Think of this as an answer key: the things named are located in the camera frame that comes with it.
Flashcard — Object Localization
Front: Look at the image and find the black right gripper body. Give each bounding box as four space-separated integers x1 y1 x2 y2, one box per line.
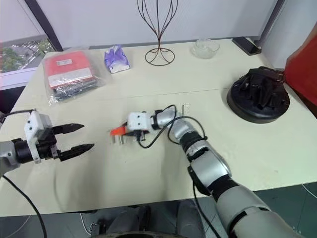
125 129 147 142

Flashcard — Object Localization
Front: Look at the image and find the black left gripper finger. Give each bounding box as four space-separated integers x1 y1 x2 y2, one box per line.
58 143 96 163
52 122 85 136

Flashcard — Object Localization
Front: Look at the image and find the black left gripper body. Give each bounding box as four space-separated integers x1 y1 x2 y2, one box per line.
36 126 61 161

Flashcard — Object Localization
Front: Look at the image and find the orange hex key holder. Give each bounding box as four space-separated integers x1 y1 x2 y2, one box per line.
109 125 127 136

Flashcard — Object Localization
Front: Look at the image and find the clear bag with red packs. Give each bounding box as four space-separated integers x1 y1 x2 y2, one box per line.
41 50 112 107

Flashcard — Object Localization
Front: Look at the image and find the purple tissue pack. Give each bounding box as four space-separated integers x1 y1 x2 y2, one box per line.
104 44 131 75

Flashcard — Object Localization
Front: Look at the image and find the black round disc base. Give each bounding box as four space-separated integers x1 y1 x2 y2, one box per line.
226 73 291 124

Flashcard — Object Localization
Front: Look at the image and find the clear glass bowl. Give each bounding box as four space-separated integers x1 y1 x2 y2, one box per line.
190 39 221 60

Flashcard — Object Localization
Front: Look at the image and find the black device on disc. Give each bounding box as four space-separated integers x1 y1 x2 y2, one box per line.
238 66 286 110

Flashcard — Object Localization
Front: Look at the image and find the black smartphone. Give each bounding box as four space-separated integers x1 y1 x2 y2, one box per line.
232 37 263 56

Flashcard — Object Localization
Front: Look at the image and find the red box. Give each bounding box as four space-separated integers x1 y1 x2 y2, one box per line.
284 29 317 110

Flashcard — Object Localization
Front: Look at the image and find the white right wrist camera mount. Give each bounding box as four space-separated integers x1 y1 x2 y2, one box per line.
126 112 153 132

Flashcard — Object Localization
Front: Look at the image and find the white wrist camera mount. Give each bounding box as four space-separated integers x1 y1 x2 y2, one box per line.
126 112 153 132
24 111 54 165

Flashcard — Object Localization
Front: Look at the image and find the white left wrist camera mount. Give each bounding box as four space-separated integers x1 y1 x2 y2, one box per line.
24 111 54 165

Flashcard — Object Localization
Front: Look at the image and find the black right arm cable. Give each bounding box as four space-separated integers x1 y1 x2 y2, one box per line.
137 104 209 150

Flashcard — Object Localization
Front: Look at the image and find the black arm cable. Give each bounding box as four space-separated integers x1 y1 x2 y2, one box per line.
0 110 48 238
137 104 209 150

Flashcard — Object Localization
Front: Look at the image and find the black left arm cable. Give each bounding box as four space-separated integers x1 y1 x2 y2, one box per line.
0 110 48 238

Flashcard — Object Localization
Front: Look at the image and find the dark wire hat stand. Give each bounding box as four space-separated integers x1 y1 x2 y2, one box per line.
137 0 177 66

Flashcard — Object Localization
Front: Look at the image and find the black window frame bar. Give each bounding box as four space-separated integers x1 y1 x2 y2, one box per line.
25 0 63 52

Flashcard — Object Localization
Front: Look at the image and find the dark grey corner post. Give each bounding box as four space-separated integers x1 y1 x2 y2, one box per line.
257 0 281 42

